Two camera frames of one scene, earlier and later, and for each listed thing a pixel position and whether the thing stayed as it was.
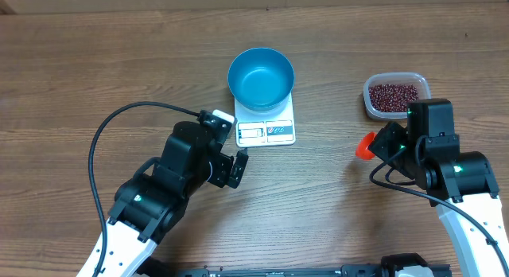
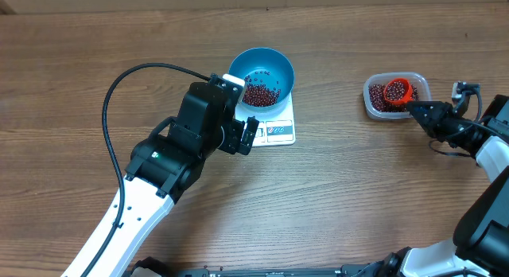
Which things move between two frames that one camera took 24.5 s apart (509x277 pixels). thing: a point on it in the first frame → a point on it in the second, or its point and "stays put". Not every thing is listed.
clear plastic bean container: [386, 95] stays put
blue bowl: [261, 79] stays put
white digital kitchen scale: [273, 129] stays put
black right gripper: [386, 141] → [440, 118]
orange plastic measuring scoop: [361, 151] → [407, 96]
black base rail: [397, 265] stays put
